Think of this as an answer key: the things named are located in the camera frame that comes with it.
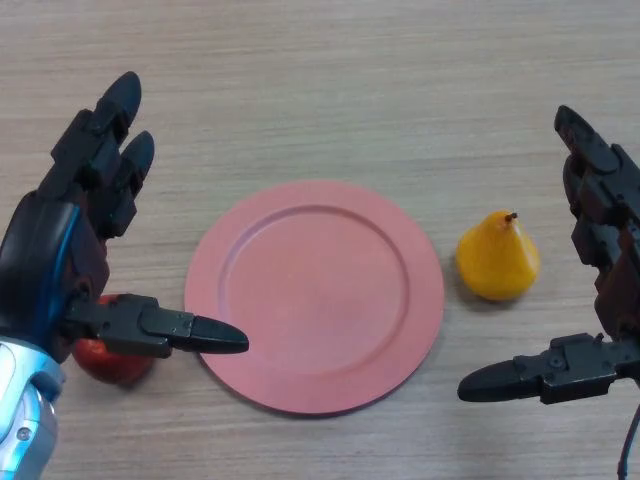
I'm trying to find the pink round plate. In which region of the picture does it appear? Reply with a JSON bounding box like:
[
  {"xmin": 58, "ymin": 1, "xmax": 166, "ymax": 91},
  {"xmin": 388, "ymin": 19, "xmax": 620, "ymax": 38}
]
[{"xmin": 183, "ymin": 180, "xmax": 445, "ymax": 417}]

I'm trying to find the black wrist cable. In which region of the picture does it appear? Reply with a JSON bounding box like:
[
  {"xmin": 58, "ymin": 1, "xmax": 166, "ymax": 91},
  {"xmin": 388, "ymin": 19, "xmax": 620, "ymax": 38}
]
[{"xmin": 617, "ymin": 402, "xmax": 640, "ymax": 480}]

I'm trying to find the red apple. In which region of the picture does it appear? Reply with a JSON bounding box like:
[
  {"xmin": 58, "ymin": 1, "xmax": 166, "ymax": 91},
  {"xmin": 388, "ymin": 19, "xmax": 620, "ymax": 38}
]
[{"xmin": 72, "ymin": 293, "xmax": 154, "ymax": 386}]

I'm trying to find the yellow pear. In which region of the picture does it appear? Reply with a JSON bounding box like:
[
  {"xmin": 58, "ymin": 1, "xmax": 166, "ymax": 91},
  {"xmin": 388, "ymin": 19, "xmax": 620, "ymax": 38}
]
[{"xmin": 454, "ymin": 209, "xmax": 541, "ymax": 301}]

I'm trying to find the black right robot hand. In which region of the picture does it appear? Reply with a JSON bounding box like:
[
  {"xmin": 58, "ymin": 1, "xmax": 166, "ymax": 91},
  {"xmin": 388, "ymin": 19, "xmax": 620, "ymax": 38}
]
[{"xmin": 457, "ymin": 104, "xmax": 640, "ymax": 405}]

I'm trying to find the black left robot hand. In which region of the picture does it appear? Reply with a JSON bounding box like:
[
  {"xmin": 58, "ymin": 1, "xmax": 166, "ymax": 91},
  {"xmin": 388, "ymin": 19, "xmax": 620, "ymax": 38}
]
[{"xmin": 0, "ymin": 71, "xmax": 250, "ymax": 374}]

